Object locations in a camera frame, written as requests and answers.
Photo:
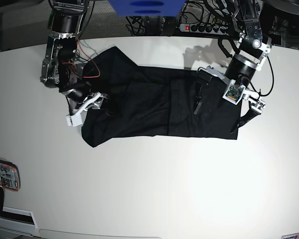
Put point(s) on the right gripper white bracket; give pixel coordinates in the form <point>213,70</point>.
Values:
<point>92,101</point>

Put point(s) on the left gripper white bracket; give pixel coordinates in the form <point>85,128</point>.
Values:
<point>234,93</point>

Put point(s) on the black T-shirt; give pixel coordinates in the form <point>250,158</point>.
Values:
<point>150,101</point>

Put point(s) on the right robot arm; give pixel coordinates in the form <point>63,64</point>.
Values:
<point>59,66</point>

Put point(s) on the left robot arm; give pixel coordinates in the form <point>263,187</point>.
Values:
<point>251,52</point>

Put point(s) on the blue plastic box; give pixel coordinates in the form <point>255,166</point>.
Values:
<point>147,7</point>

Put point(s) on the white tray at table edge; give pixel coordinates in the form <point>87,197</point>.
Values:
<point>18,221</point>

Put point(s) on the small sticker label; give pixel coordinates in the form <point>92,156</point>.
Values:
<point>291,236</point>

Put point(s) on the black power strip red switch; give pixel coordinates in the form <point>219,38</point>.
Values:
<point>206,30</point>

